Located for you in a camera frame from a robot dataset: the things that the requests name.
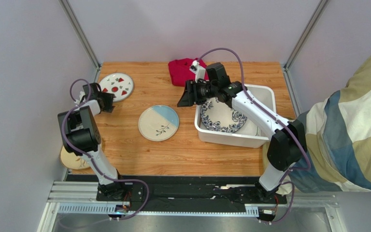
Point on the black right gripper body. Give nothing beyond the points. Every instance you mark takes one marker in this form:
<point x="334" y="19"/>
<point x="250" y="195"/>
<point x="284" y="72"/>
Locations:
<point x="192" y="93"/>

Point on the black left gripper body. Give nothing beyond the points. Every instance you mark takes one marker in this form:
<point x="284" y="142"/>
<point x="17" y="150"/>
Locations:
<point x="107" y="98"/>

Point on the blue floral plate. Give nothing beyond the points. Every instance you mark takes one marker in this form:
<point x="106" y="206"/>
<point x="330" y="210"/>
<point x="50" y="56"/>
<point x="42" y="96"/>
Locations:
<point x="217" y="116"/>

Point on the light blue plate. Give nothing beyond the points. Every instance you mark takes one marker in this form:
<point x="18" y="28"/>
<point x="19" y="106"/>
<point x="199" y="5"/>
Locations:
<point x="158" y="123"/>

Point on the white rectangular plate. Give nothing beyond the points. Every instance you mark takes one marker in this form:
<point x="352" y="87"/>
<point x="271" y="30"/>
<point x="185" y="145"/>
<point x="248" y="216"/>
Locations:
<point x="249" y="129"/>

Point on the white plastic bin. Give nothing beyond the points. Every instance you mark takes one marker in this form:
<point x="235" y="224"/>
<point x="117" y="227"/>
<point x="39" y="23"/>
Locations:
<point x="263" y="94"/>

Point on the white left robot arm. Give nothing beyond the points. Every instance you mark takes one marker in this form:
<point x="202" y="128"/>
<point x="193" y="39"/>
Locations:
<point x="81" y="136"/>

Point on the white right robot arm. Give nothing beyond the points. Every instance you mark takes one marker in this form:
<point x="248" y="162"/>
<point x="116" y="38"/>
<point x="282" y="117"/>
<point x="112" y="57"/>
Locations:
<point x="287" y="138"/>

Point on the white plate with red flowers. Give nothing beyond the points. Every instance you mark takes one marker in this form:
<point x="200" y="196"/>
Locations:
<point x="120" y="85"/>

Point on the red folded cloth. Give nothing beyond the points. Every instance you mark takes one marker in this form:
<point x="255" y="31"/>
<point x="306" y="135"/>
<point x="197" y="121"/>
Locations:
<point x="180" y="72"/>

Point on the round wooden board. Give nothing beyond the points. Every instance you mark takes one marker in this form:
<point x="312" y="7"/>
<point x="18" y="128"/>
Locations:
<point x="71" y="161"/>

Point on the patterned quilt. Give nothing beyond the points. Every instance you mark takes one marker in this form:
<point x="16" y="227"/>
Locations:
<point x="338" y="136"/>

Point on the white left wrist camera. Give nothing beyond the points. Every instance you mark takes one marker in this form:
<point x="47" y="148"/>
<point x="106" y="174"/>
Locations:
<point x="79" y="98"/>

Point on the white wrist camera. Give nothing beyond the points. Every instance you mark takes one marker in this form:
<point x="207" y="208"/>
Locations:
<point x="198" y="70"/>
<point x="79" y="98"/>

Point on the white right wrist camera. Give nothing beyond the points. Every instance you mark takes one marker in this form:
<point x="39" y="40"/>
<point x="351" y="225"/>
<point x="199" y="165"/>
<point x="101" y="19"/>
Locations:
<point x="198" y="70"/>

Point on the aluminium frame post left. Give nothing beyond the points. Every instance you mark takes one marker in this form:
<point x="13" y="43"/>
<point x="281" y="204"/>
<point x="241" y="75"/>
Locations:
<point x="72" y="17"/>

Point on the aluminium frame post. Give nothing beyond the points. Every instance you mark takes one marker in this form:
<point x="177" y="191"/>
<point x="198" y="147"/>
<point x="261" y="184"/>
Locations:
<point x="72" y="17"/>
<point x="318" y="12"/>

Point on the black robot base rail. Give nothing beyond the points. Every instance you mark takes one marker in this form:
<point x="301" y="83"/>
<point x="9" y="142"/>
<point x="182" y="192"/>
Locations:
<point x="183" y="194"/>

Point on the aluminium frame post right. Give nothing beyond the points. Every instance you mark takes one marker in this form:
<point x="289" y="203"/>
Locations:
<point x="318" y="12"/>

